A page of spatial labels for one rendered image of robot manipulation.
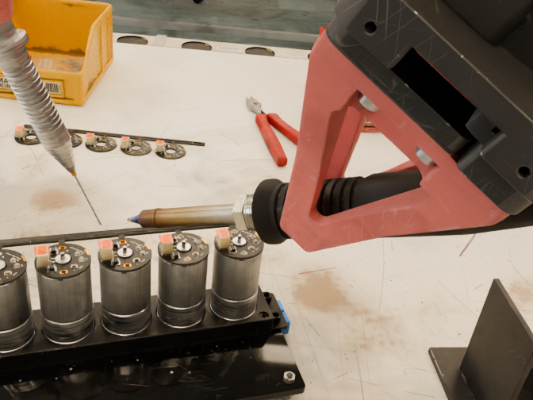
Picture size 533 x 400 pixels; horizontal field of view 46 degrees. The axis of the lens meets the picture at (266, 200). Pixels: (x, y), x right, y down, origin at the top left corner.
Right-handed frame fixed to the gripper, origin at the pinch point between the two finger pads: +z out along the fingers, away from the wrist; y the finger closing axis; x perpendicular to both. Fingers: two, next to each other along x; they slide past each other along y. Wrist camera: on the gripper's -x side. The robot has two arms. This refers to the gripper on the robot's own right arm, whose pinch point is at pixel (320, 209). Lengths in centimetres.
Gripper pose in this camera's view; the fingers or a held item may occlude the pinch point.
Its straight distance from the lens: 22.8
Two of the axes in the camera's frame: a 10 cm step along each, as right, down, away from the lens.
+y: -4.6, 4.4, -7.7
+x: 7.2, 6.9, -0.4
